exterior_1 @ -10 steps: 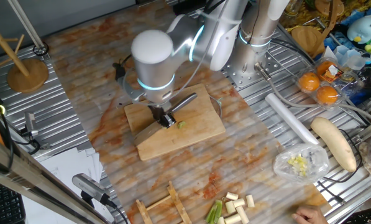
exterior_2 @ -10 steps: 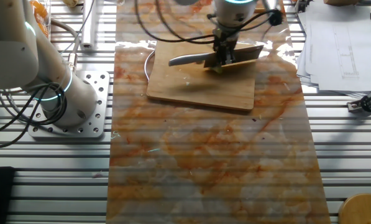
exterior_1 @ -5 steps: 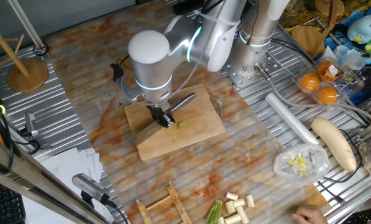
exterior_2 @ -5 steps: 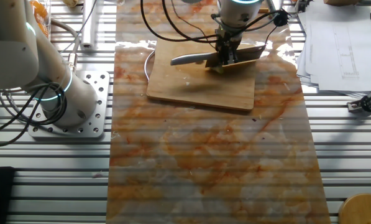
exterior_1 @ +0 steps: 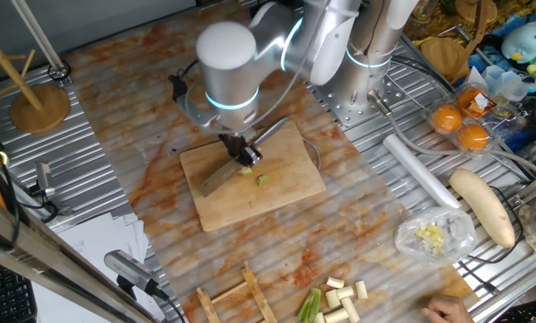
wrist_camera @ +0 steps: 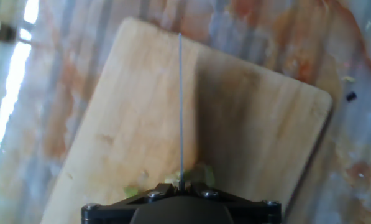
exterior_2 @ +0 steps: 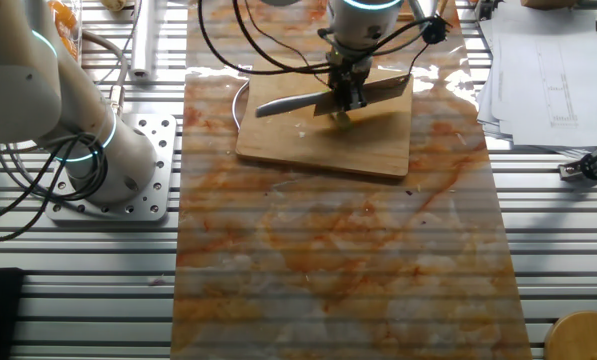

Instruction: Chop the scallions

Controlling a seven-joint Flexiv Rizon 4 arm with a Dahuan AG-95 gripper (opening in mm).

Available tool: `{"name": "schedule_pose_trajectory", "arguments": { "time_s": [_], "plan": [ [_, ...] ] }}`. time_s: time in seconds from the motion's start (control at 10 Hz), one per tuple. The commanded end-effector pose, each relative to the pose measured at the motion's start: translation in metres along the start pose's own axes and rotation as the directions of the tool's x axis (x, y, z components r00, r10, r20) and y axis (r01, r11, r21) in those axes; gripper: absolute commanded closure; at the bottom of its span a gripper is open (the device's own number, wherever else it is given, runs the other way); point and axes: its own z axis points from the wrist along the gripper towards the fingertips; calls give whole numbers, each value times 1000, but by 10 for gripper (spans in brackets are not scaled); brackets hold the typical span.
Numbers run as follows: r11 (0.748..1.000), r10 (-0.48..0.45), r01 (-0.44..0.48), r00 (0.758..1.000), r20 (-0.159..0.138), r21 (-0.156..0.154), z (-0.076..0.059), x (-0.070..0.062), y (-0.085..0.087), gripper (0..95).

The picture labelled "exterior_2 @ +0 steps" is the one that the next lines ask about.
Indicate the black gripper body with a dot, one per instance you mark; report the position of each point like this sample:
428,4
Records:
350,75

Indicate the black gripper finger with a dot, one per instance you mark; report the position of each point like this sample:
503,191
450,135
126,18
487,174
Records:
353,97

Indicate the steel cleaver knife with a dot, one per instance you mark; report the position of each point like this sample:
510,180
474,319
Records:
288,105

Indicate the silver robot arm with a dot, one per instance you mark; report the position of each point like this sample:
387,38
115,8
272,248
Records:
18,75

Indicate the green scallion stalk piece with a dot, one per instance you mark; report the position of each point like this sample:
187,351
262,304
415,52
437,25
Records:
343,122

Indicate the wooden cutting board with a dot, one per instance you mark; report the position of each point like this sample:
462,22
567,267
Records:
368,150

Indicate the orange marble patterned mat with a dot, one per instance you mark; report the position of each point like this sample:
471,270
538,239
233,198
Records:
328,250

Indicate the white paper sheets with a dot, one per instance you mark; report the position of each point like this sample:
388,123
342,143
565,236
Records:
543,75

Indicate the tan cardboard box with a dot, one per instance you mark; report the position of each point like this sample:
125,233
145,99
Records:
548,3

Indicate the white plastic wrap roll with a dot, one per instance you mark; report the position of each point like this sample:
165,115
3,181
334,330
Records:
143,40

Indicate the orange fruit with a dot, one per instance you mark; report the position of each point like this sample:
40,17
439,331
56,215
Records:
69,47
60,14

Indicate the wooden cup tree stand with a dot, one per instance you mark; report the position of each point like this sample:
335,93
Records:
583,337

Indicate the black rectangular case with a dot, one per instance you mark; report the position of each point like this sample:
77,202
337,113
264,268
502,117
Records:
0,315

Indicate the wrist camera on silver bracket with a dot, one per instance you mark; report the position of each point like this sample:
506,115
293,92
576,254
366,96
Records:
434,31

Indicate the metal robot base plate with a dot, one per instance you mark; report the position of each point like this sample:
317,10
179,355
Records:
160,165

